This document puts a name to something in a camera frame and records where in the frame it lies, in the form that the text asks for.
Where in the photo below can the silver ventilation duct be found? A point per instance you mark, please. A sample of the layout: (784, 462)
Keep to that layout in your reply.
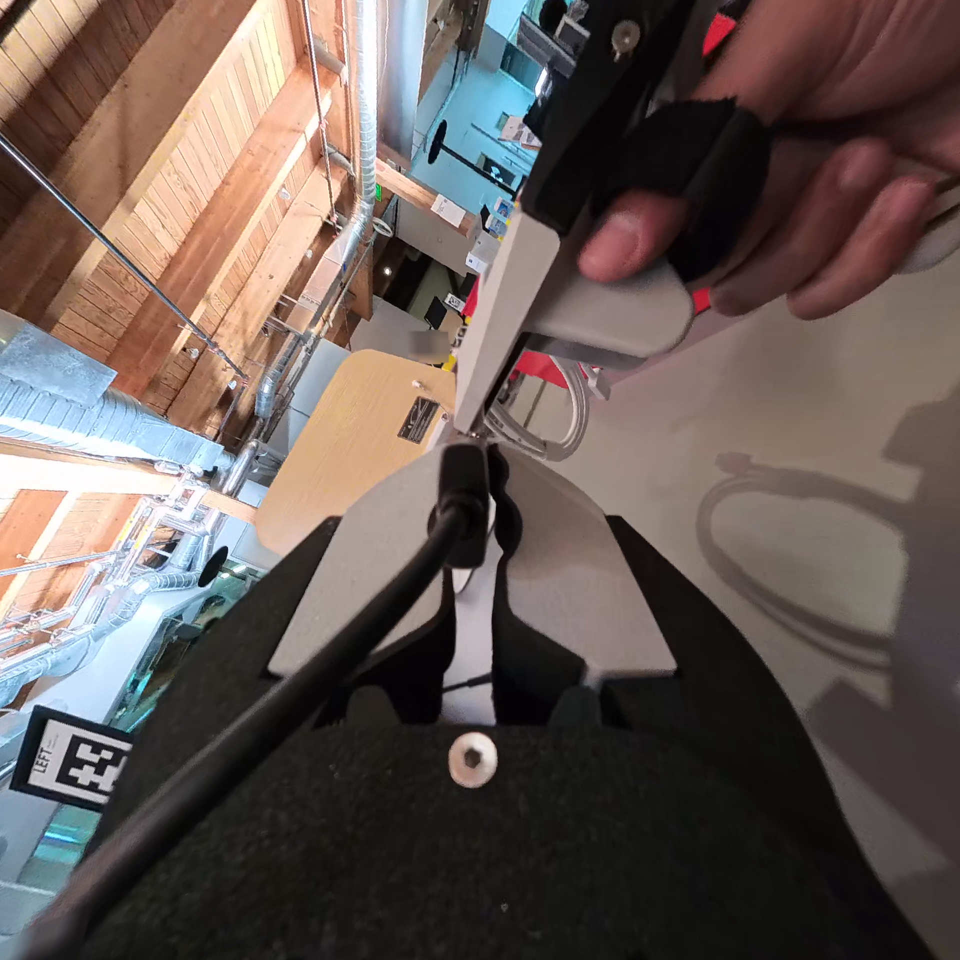
(90, 420)

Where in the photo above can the wooden book stand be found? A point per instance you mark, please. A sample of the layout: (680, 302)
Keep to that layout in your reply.
(337, 450)

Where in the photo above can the black floor lamp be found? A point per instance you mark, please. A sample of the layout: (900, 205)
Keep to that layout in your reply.
(435, 139)

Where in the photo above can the person's right hand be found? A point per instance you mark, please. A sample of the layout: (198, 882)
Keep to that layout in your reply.
(840, 75)

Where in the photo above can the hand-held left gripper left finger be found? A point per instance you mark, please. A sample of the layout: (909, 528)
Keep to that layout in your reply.
(360, 540)

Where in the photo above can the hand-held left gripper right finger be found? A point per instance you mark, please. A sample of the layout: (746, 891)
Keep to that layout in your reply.
(577, 592)

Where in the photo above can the printed marker tag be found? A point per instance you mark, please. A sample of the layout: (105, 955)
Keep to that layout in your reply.
(75, 761)

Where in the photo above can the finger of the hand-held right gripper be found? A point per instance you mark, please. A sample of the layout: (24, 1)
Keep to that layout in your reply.
(510, 300)

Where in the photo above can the grey desk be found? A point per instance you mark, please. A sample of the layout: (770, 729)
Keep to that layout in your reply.
(750, 525)

